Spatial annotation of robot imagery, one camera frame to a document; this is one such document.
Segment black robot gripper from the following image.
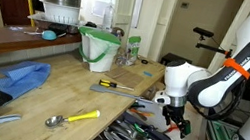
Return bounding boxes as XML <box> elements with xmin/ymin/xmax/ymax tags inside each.
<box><xmin>158</xmin><ymin>104</ymin><xmax>196</xmax><ymax>140</ymax></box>

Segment orange handled scissors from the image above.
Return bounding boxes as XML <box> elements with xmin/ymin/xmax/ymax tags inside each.
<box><xmin>163</xmin><ymin>122</ymin><xmax>181</xmax><ymax>136</ymax></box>

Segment small blue block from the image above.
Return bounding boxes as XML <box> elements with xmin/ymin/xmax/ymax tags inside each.
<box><xmin>142</xmin><ymin>70</ymin><xmax>154</xmax><ymax>78</ymax></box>

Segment brown cork mat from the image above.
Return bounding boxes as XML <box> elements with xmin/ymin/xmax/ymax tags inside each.
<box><xmin>113</xmin><ymin>69</ymin><xmax>147</xmax><ymax>91</ymax></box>
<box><xmin>104</xmin><ymin>63</ymin><xmax>133</xmax><ymax>83</ymax></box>

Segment grey flat spatula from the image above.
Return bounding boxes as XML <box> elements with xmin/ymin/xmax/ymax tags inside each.
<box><xmin>88</xmin><ymin>83</ymin><xmax>156</xmax><ymax>105</ymax></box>

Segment black box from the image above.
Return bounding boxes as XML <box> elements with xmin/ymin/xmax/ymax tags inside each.
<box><xmin>159</xmin><ymin>51</ymin><xmax>186</xmax><ymax>70</ymax></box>

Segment yellow black screwdriver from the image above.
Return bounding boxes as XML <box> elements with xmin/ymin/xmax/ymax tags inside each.
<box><xmin>98</xmin><ymin>78</ymin><xmax>136</xmax><ymax>93</ymax></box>

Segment clear glass jar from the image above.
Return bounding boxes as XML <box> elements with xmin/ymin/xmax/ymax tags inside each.
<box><xmin>114</xmin><ymin>53</ymin><xmax>129</xmax><ymax>69</ymax></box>

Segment green white food bag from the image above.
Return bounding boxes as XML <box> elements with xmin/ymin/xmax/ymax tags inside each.
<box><xmin>123</xmin><ymin>34</ymin><xmax>143</xmax><ymax>68</ymax></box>

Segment white bin with green lid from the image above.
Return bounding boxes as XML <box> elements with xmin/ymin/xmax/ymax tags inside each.
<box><xmin>72</xmin><ymin>25</ymin><xmax>124</xmax><ymax>77</ymax></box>

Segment small plastic water bottle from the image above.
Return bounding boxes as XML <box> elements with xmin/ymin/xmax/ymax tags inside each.
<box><xmin>114</xmin><ymin>28</ymin><xmax>123</xmax><ymax>41</ymax></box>

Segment tall clear bottle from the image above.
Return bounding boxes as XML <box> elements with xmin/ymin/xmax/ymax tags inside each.
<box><xmin>100</xmin><ymin>0</ymin><xmax>117</xmax><ymax>32</ymax></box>

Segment blue bowl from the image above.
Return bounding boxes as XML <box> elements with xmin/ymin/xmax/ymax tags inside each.
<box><xmin>40</xmin><ymin>28</ymin><xmax>59</xmax><ymax>43</ymax></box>

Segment blue checked cloth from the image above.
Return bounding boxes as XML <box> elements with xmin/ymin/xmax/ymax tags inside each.
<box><xmin>0</xmin><ymin>55</ymin><xmax>53</xmax><ymax>104</ymax></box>

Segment white colander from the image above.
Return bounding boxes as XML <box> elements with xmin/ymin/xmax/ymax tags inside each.
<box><xmin>39</xmin><ymin>0</ymin><xmax>83</xmax><ymax>27</ymax></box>

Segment white dish rack tray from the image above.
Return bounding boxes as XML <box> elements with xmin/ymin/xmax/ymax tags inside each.
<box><xmin>26</xmin><ymin>9</ymin><xmax>88</xmax><ymax>29</ymax></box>

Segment dark wooden counter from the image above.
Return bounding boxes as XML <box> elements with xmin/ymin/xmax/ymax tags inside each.
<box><xmin>0</xmin><ymin>20</ymin><xmax>84</xmax><ymax>75</ymax></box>

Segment yellow pole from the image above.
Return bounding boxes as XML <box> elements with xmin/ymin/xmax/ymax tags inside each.
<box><xmin>21</xmin><ymin>0</ymin><xmax>40</xmax><ymax>28</ymax></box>

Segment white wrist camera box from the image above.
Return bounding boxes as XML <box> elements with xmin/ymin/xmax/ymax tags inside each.
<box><xmin>152</xmin><ymin>89</ymin><xmax>174</xmax><ymax>108</ymax></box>

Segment green handled utensil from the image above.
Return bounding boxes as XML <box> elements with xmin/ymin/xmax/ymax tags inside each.
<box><xmin>131</xmin><ymin>122</ymin><xmax>151</xmax><ymax>139</ymax></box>

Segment orange handled peeler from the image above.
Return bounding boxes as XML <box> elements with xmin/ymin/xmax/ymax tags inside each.
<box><xmin>127</xmin><ymin>106</ymin><xmax>157</xmax><ymax>119</ymax></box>

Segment black handled kitchen tool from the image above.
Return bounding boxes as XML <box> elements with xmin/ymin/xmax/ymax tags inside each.
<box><xmin>128</xmin><ymin>101</ymin><xmax>148</xmax><ymax>122</ymax></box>

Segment black ring band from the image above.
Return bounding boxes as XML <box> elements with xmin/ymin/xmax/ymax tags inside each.
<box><xmin>140</xmin><ymin>58</ymin><xmax>150</xmax><ymax>66</ymax></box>

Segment orange strap on arm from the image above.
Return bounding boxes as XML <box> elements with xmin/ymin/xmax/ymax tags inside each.
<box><xmin>220</xmin><ymin>56</ymin><xmax>250</xmax><ymax>81</ymax></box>

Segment yellow handled ice cream scoop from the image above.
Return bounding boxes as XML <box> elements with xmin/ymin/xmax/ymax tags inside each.
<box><xmin>43</xmin><ymin>101</ymin><xmax>102</xmax><ymax>137</ymax></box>

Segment black camera on stand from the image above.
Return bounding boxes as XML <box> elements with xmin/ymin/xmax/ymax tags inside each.
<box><xmin>189</xmin><ymin>25</ymin><xmax>236</xmax><ymax>59</ymax></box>

